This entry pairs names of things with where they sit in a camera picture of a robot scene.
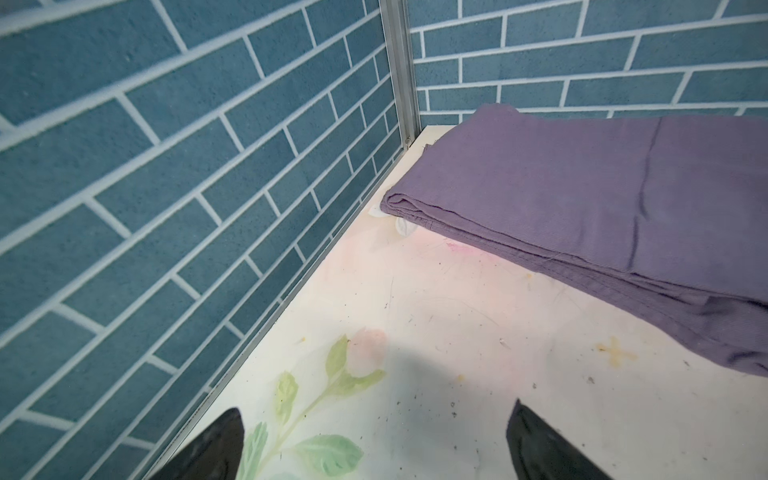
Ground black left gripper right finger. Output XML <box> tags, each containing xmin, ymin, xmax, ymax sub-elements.
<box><xmin>506</xmin><ymin>399</ymin><xmax>610</xmax><ymax>480</ymax></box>

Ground aluminium corner post left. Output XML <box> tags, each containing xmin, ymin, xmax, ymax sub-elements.
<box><xmin>379</xmin><ymin>0</ymin><xmax>422</xmax><ymax>151</ymax></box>

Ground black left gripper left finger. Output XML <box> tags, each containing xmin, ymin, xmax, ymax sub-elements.
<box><xmin>150</xmin><ymin>408</ymin><xmax>245</xmax><ymax>480</ymax></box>

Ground purple trousers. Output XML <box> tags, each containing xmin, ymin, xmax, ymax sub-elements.
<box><xmin>380</xmin><ymin>104</ymin><xmax>767</xmax><ymax>376</ymax></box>

